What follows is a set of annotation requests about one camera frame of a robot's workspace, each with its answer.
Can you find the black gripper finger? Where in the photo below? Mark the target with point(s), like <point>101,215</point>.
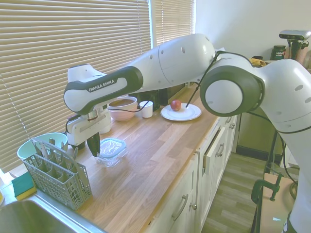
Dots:
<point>91,145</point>
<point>97,142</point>

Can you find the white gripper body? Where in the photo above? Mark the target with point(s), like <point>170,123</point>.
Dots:
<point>85,129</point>

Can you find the clear lid with teal seal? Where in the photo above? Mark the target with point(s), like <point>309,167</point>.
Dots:
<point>113,148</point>

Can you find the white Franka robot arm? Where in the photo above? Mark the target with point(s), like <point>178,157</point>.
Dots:
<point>182,63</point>

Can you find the clear glass food container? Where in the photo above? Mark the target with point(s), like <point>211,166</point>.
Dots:
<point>111,163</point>

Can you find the metal cutlery piece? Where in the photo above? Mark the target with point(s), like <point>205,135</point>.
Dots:
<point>75,153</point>

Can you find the mint green bowl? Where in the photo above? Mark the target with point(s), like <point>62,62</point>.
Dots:
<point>58,139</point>

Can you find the pink bowl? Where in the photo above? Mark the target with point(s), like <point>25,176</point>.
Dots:
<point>121,116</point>

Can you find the grey bowl with brown inside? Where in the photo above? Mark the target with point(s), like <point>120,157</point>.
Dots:
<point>124,103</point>

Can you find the grey plastic cutlery basket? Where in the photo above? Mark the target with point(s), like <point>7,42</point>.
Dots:
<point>58,187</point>

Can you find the white ribbed cup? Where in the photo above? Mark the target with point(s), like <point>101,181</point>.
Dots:
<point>146,111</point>

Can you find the black toaster oven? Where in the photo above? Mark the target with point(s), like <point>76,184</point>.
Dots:
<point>161,97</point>

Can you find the green and yellow sponge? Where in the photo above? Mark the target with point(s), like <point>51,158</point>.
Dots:
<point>23,185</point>

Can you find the red apple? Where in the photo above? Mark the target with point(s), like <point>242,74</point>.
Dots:
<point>175,105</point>

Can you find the stainless steel sink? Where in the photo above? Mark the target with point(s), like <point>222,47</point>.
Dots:
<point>36,218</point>

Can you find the wide beige window blind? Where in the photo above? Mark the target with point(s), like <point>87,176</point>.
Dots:
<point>73,36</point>

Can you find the white plate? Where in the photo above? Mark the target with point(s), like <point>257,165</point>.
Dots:
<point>189,113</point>

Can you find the white base cabinet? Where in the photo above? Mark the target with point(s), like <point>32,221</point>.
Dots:
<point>189,174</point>

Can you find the round metal cabinet knob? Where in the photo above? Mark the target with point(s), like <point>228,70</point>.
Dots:
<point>193,205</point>

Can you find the narrow beige window blind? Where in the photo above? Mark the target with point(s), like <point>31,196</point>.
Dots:
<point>175,19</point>

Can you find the stainless steel dishwasher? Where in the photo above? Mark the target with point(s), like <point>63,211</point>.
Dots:
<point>255,138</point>

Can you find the green clamp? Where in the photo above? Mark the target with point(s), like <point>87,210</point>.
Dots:
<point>257,187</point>

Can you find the dark green supplement tub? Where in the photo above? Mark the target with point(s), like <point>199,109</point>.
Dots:
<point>279,53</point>

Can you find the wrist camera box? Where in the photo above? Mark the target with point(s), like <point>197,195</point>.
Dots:
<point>71,118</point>

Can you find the grey stereo camera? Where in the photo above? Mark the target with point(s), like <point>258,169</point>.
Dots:
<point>294,34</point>

